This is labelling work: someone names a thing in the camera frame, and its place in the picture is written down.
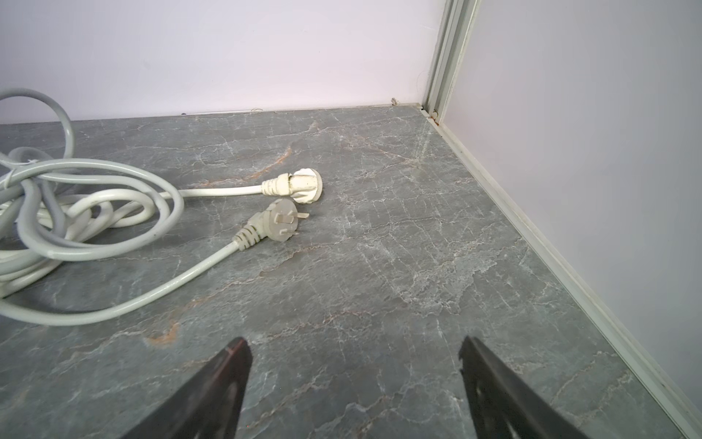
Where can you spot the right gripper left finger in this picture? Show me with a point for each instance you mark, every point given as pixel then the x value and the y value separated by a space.
pixel 209 404

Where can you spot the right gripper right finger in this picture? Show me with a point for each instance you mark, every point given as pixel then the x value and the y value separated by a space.
pixel 501 404

